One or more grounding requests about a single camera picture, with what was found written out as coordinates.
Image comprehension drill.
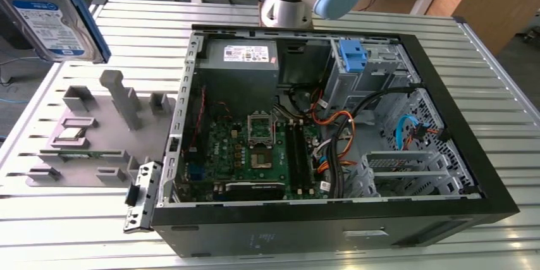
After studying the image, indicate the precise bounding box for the hard disk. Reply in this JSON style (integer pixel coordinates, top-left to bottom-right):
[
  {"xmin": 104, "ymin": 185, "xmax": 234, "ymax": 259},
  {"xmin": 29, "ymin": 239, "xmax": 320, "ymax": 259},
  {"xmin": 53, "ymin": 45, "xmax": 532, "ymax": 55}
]
[{"xmin": 0, "ymin": 0, "xmax": 112, "ymax": 64}]

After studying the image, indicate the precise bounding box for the blue data wire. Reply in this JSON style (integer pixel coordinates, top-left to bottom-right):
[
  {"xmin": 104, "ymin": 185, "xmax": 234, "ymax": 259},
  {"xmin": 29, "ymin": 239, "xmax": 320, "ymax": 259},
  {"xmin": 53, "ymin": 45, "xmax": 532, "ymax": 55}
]
[{"xmin": 396, "ymin": 114, "xmax": 426, "ymax": 150}]

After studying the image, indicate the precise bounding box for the orange black power wire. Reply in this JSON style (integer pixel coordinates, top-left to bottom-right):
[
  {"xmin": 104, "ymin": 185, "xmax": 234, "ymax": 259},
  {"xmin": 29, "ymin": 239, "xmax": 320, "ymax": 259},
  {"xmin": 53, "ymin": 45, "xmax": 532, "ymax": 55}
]
[{"xmin": 404, "ymin": 126, "xmax": 449, "ymax": 150}]

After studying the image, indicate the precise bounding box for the metal disk bay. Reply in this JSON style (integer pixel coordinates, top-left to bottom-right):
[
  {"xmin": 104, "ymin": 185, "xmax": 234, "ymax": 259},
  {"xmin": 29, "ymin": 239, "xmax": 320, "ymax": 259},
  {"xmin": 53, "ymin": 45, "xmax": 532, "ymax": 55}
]
[{"xmin": 360, "ymin": 149, "xmax": 477, "ymax": 198}]

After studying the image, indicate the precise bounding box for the black mesh waste bin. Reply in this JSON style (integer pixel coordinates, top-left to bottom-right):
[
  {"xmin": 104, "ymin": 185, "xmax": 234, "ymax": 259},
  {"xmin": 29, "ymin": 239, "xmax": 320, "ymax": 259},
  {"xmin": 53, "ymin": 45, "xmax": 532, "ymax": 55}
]
[{"xmin": 0, "ymin": 9, "xmax": 36, "ymax": 50}]

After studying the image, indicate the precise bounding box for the silver CPU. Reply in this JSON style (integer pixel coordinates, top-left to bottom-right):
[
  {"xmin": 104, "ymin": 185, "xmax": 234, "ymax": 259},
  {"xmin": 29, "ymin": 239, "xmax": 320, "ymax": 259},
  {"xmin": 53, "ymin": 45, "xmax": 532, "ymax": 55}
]
[{"xmin": 58, "ymin": 126, "xmax": 88, "ymax": 140}]

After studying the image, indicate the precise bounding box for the green RAM stick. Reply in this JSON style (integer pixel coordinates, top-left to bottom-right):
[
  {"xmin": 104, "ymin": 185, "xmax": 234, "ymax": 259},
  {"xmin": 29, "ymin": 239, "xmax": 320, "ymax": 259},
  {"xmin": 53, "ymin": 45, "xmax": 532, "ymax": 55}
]
[{"xmin": 56, "ymin": 151, "xmax": 106, "ymax": 159}]

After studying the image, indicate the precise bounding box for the grey parts rack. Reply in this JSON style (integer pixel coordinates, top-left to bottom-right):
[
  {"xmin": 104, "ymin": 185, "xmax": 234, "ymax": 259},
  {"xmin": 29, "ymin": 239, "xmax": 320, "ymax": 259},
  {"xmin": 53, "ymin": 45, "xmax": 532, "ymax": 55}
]
[{"xmin": 24, "ymin": 70, "xmax": 177, "ymax": 188}]

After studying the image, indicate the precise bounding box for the grey power supply unit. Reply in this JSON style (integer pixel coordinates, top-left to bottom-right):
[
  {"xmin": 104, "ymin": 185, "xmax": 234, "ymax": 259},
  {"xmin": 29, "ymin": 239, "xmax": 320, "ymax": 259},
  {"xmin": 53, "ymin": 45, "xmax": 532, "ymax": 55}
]
[{"xmin": 196, "ymin": 38, "xmax": 280, "ymax": 116}]

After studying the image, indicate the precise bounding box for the green motherboard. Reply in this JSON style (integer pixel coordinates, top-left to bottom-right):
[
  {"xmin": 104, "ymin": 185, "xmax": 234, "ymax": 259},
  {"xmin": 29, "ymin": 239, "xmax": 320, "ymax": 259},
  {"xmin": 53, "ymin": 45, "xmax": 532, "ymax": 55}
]
[{"xmin": 178, "ymin": 110, "xmax": 334, "ymax": 203}]

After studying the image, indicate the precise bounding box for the metal socket cover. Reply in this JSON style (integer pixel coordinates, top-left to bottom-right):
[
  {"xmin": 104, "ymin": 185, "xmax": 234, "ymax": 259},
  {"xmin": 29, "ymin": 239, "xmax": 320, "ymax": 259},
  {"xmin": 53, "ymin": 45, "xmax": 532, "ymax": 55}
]
[{"xmin": 245, "ymin": 111, "xmax": 277, "ymax": 148}]

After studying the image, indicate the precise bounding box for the CPU socket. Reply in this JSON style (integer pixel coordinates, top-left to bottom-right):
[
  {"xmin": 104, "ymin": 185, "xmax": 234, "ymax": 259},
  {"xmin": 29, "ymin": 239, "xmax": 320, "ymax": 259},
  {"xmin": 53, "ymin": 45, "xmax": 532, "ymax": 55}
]
[{"xmin": 249, "ymin": 151, "xmax": 274, "ymax": 169}]

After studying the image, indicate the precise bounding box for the blue plastic drive latch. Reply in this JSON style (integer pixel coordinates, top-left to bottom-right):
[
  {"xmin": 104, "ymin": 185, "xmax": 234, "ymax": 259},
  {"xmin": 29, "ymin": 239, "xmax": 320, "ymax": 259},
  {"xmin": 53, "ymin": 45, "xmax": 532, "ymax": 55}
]
[{"xmin": 336, "ymin": 39, "xmax": 366, "ymax": 74}]

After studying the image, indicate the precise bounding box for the black RAM slot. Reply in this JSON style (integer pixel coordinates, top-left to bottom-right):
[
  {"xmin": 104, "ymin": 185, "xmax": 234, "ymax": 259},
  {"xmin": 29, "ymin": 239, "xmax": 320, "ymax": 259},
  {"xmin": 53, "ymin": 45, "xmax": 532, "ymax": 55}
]
[
  {"xmin": 285, "ymin": 120, "xmax": 301, "ymax": 193},
  {"xmin": 297, "ymin": 120, "xmax": 316, "ymax": 195}
]

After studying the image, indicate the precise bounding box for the black graphics card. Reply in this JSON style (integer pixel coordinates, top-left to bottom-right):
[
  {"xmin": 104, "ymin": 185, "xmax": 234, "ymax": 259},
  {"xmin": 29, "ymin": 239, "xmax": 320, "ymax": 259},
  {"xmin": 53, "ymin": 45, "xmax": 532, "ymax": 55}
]
[{"xmin": 212, "ymin": 181, "xmax": 286, "ymax": 202}]

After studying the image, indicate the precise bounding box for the metal drive cage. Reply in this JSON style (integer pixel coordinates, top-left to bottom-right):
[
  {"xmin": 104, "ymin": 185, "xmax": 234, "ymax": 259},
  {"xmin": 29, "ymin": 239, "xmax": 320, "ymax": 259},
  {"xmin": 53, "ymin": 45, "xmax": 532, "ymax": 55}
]
[{"xmin": 324, "ymin": 39, "xmax": 420, "ymax": 113}]

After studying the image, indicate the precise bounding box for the black open PC case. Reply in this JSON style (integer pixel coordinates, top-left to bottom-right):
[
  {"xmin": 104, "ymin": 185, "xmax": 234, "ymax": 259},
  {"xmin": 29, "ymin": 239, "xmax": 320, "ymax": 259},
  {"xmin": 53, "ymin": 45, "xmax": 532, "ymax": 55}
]
[{"xmin": 122, "ymin": 23, "xmax": 520, "ymax": 258}]

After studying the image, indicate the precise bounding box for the blue floor cable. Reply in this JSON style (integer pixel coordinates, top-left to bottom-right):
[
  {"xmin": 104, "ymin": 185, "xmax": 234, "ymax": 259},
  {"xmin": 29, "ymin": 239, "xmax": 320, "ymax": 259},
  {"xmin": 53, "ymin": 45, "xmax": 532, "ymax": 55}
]
[{"xmin": 0, "ymin": 56, "xmax": 38, "ymax": 106}]

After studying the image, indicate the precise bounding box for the thin red wire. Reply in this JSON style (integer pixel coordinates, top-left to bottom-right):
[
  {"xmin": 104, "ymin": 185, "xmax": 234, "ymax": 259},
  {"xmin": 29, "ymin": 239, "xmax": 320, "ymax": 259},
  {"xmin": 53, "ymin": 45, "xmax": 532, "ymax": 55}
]
[{"xmin": 186, "ymin": 85, "xmax": 208, "ymax": 154}]

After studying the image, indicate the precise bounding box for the metal card retention bracket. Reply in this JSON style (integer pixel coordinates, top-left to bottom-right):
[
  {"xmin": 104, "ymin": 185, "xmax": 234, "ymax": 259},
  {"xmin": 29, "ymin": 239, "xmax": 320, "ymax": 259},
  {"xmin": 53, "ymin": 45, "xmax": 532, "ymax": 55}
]
[{"xmin": 122, "ymin": 161, "xmax": 164, "ymax": 233}]

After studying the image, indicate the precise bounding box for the orange wire bundle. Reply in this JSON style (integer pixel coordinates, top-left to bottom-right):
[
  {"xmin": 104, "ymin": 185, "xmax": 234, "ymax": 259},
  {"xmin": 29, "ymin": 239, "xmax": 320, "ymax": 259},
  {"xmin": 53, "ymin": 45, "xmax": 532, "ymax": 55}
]
[{"xmin": 309, "ymin": 91, "xmax": 360, "ymax": 176}]

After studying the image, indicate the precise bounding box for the thick black cable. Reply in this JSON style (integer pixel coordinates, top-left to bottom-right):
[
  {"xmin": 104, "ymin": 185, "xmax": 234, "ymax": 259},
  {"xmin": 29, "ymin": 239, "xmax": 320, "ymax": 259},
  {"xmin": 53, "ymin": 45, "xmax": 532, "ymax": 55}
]
[{"xmin": 328, "ymin": 83, "xmax": 422, "ymax": 200}]

